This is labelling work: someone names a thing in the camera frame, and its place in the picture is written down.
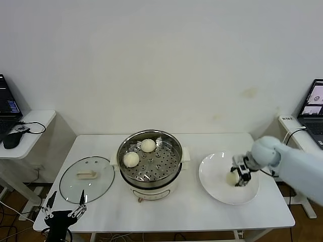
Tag cream electric cooker base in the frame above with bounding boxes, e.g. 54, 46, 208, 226
110, 147, 192, 204

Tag black computer mouse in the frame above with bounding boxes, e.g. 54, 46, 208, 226
3, 131, 24, 149

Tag black cable with adapter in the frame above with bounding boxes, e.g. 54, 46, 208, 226
284, 128, 307, 209

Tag white steamed baozi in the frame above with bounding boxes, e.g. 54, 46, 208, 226
225, 171, 239, 187
123, 152, 140, 168
140, 138, 156, 153

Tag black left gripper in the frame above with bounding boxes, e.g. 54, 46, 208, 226
41, 190, 88, 229

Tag glass pot lid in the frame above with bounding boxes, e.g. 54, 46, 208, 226
59, 156, 116, 204

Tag white side desk rounded top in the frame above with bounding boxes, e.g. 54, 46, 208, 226
0, 109, 58, 221

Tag black laptop dark screen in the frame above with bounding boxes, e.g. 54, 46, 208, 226
0, 73, 24, 142

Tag white round plate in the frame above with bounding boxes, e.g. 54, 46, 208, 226
198, 151, 260, 205

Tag grey floor power strip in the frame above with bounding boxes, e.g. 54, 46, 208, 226
19, 205, 43, 221

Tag perforated steel steamer basket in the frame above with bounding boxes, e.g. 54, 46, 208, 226
117, 130, 184, 189

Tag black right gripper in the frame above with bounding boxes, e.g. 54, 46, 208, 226
230, 155, 255, 188

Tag white cable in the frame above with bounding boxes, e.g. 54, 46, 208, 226
284, 127, 308, 144

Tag grey laptop image windows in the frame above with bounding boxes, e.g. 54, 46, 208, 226
297, 79, 323, 149

